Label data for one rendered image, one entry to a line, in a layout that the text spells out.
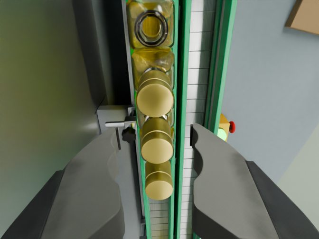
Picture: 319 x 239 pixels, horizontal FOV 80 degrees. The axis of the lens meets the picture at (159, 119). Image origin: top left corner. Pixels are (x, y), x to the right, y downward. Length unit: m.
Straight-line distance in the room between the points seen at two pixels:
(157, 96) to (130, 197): 0.56
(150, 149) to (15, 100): 0.13
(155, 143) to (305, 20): 0.56
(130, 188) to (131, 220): 0.17
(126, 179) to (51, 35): 0.47
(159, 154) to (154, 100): 0.06
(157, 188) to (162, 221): 0.56
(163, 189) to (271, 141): 0.63
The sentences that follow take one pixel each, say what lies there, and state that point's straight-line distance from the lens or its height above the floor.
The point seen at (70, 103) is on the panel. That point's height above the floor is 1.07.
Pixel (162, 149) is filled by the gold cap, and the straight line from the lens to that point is 0.20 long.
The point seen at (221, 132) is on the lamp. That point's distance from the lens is 0.60.
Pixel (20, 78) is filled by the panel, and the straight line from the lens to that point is 0.21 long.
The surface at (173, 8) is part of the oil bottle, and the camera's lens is 0.24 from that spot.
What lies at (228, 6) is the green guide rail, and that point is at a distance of 0.39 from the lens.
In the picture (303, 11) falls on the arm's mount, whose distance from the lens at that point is 0.67.
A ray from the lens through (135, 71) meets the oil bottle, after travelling 0.24.
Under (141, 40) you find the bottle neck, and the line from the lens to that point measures 0.18.
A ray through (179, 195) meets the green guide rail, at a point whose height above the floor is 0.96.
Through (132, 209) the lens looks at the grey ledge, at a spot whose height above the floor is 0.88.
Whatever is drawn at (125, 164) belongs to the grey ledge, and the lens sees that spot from 0.60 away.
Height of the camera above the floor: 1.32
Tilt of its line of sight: 62 degrees down
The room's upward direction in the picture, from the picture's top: 175 degrees clockwise
